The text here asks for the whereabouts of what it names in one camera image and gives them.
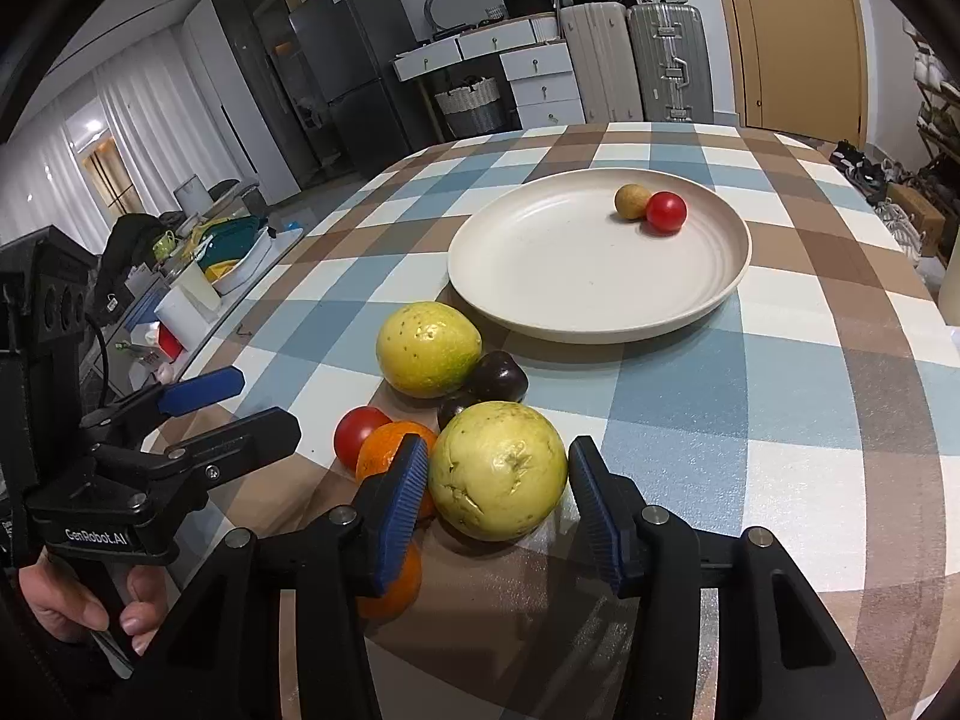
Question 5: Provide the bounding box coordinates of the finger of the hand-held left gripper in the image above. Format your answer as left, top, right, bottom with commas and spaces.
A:
79, 366, 246, 432
142, 406, 302, 492

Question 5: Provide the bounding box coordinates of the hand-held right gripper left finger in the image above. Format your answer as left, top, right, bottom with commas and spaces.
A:
135, 433, 432, 720

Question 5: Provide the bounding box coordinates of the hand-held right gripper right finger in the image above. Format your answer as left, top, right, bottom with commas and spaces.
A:
568, 435, 886, 720

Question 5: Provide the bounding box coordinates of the orange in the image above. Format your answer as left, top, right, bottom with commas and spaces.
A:
355, 421, 439, 522
356, 540, 423, 622

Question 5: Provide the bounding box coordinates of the red tomato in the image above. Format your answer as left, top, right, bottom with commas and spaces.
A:
334, 406, 393, 470
646, 191, 688, 234

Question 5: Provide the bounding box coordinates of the pale yellow guava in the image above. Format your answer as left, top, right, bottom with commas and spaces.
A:
428, 401, 569, 542

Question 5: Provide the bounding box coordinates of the dark purple plum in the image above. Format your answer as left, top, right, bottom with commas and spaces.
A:
436, 392, 481, 432
469, 351, 529, 404

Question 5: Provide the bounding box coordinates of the yellow-green guava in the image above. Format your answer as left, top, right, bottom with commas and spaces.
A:
376, 301, 483, 399

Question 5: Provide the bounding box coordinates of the cream round plate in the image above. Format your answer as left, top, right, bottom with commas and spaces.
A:
448, 167, 752, 346

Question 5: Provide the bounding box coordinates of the person's left hand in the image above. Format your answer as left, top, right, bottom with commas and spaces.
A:
15, 562, 170, 657

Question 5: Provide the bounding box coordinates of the white paper roll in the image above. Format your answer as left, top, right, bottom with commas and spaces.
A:
154, 286, 211, 346

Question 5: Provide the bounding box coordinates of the white tray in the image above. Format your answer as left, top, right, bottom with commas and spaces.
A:
214, 229, 275, 295

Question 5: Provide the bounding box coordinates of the teal bag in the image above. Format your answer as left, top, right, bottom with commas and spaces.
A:
196, 216, 269, 271

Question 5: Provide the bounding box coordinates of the checkered tablecloth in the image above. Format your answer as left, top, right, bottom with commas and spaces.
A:
142, 120, 960, 720

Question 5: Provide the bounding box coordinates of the white curtain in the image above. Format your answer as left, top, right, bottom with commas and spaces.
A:
0, 52, 248, 248

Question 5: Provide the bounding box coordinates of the white tall cabinet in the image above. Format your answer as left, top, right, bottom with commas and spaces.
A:
182, 0, 301, 203

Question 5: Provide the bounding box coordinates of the brown longan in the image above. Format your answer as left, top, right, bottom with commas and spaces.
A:
614, 183, 652, 221

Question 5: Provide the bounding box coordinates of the black glass cabinet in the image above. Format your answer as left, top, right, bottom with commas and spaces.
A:
210, 0, 331, 188

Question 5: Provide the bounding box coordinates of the grey refrigerator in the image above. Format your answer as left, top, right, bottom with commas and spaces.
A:
289, 0, 436, 181

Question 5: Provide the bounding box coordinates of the woven basket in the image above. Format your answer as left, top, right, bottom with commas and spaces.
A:
435, 77, 505, 137

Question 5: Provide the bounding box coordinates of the brown cardboard box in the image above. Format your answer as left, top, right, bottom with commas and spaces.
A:
889, 184, 947, 256

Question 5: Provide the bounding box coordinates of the beige suitcase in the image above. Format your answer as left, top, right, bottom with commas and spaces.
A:
559, 1, 644, 125

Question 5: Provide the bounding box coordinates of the white drawer desk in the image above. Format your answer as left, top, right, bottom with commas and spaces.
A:
394, 15, 586, 143

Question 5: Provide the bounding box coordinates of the silver suitcase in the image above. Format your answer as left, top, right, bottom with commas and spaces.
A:
626, 4, 715, 125

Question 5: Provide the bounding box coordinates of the wooden door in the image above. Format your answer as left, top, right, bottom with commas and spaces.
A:
709, 0, 871, 147

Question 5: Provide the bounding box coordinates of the wooden shoe rack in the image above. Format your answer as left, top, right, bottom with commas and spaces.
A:
904, 15, 960, 188

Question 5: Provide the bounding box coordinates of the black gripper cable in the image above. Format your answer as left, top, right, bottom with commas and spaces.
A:
79, 307, 111, 400

